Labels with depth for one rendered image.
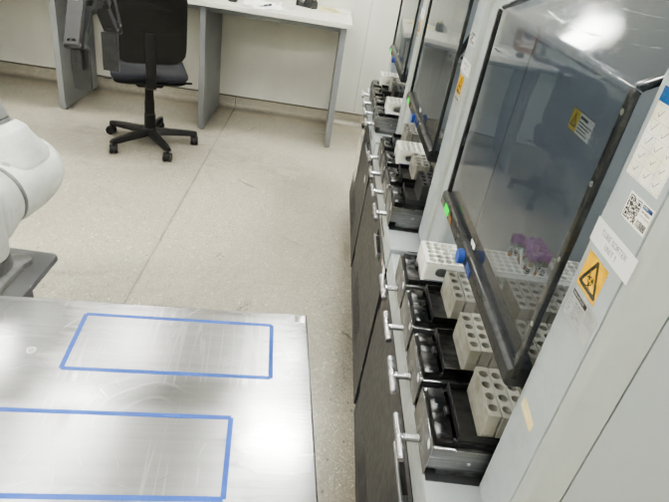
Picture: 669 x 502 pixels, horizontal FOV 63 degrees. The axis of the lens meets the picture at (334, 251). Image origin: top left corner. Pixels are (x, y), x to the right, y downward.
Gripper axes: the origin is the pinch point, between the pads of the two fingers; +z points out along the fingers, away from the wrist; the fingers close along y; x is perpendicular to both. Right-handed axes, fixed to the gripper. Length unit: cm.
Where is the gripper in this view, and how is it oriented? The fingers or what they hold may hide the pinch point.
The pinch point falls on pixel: (98, 73)
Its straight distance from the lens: 114.1
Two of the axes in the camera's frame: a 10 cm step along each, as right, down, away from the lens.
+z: -1.5, 8.4, 5.2
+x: 9.9, 1.3, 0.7
